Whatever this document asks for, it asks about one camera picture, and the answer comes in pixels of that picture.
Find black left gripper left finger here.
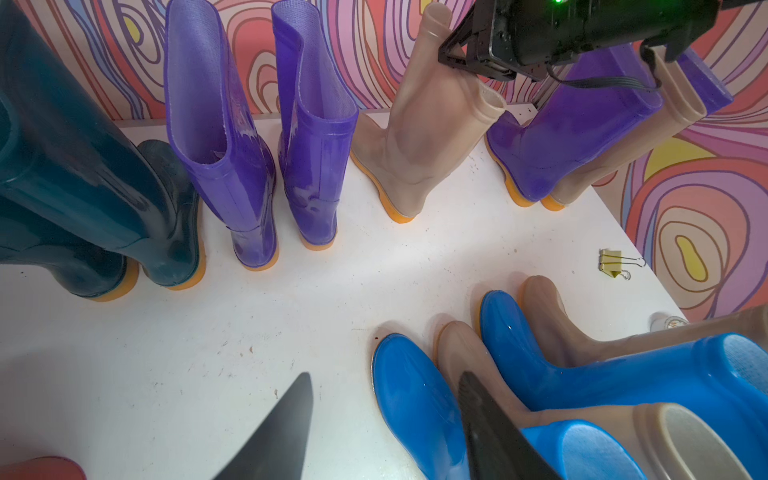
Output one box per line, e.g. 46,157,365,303
215,372,313,480

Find beige rain boot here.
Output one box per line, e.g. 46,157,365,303
351,2,506,223
518,275,767,368
542,47,707,211
436,321,750,479

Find blue rain boot left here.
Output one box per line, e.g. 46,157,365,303
372,333,646,479

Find yellow paper clips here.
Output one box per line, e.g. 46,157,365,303
598,248,647,281

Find white tape roll on table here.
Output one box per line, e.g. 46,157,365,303
649,312,689,332

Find purple rain boot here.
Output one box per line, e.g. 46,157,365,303
677,48,734,116
485,84,662,207
271,1,359,250
164,1,279,271

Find red round object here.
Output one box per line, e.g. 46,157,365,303
1,456,87,480

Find blue rain boot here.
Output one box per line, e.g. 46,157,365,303
479,290,767,479
372,333,646,479

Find teal rain boot yellow sole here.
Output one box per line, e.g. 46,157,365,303
1,88,138,302

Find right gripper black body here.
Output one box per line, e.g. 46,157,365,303
437,0,720,81

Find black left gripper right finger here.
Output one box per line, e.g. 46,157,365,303
458,371,559,480

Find blue rain boot right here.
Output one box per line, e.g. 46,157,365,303
479,290,767,479

